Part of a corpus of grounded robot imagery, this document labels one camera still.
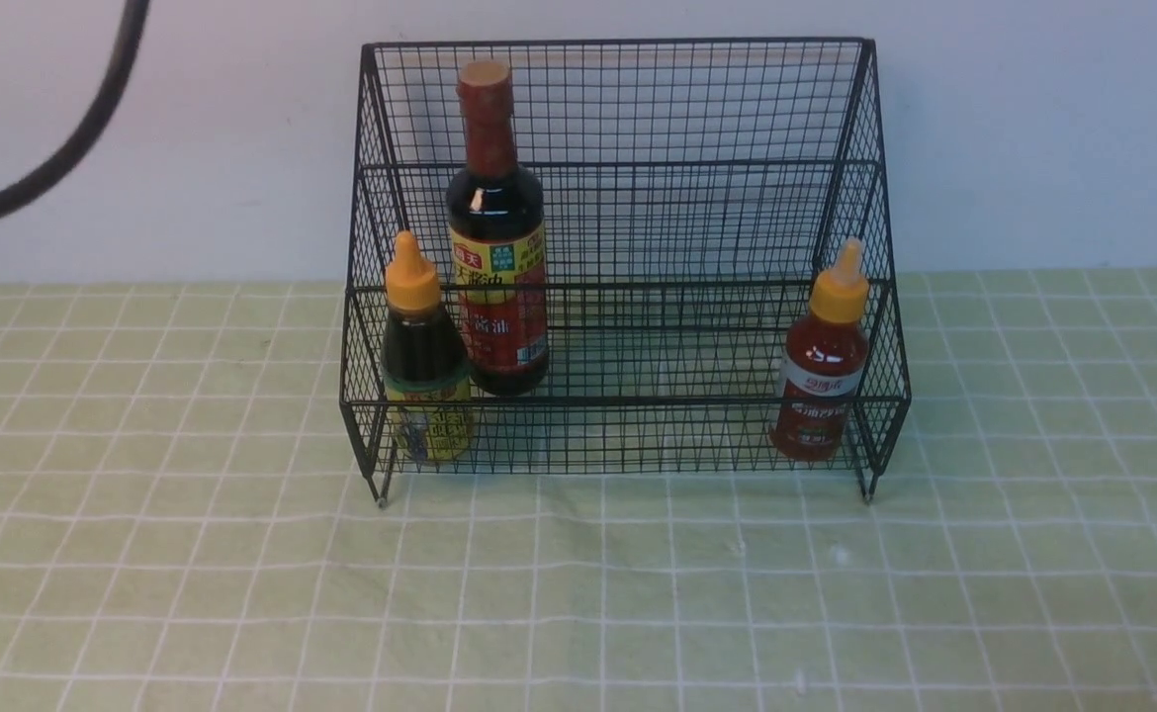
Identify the green checked tablecloth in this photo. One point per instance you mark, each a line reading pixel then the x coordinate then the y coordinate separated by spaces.
pixel 182 528

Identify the black wire mesh rack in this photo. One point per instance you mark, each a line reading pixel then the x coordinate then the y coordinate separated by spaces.
pixel 694 189

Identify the red tomato sauce bottle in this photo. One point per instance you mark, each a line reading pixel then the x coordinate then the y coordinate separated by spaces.
pixel 822 362

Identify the tall soy sauce bottle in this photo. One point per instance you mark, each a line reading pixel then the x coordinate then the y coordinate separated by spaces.
pixel 495 212

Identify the small dark yellow-capped sauce bottle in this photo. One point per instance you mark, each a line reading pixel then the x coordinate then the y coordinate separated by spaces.
pixel 426 369

